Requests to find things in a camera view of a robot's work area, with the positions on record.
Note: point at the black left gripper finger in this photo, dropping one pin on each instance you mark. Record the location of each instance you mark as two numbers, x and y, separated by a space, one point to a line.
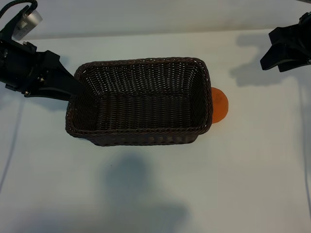
48 95
57 75

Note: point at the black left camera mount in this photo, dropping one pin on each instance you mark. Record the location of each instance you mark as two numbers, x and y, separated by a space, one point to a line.
9 26

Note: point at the orange fruit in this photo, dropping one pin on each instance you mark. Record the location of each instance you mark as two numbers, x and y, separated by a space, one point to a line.
219 106

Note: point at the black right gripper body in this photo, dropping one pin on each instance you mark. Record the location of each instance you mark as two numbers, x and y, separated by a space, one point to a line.
303 36

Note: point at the dark brown wicker basket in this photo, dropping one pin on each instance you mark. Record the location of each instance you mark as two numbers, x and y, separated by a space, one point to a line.
145 109

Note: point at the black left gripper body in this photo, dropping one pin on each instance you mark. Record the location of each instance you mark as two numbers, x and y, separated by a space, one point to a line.
19 68

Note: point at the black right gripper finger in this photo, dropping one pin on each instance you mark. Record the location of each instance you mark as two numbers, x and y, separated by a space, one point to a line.
279 46
294 60

